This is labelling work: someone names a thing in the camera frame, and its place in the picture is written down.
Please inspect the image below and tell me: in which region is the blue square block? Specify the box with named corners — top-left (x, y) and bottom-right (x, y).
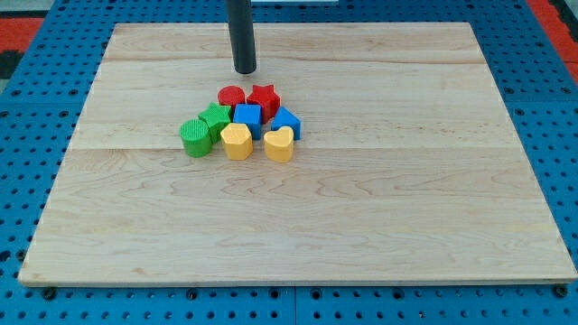
top-left (233, 104), bottom-right (261, 140)

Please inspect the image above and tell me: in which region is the red circle block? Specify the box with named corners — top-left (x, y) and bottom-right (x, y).
top-left (217, 85), bottom-right (246, 109)

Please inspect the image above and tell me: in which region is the blue triangle block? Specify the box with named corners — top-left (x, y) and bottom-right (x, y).
top-left (271, 107), bottom-right (302, 140)

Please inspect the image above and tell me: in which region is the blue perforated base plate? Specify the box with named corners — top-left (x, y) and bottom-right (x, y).
top-left (1, 0), bottom-right (577, 324)

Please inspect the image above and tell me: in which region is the light wooden board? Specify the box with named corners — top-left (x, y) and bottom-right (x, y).
top-left (19, 23), bottom-right (577, 287)

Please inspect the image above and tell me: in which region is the green circle block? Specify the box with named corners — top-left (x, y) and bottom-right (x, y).
top-left (180, 119), bottom-right (212, 158)

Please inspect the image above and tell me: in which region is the black cylindrical robot arm rod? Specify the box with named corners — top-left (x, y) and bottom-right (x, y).
top-left (225, 0), bottom-right (256, 75)

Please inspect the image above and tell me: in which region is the green star block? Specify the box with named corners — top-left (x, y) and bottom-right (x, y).
top-left (198, 102), bottom-right (232, 144)

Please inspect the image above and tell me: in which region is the yellow heart block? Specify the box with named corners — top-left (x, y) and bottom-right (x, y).
top-left (264, 126), bottom-right (294, 163)

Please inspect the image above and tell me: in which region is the red star block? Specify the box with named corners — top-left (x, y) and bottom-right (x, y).
top-left (247, 85), bottom-right (281, 124)

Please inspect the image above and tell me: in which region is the yellow pentagon block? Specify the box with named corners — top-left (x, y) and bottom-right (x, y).
top-left (220, 123), bottom-right (253, 161)

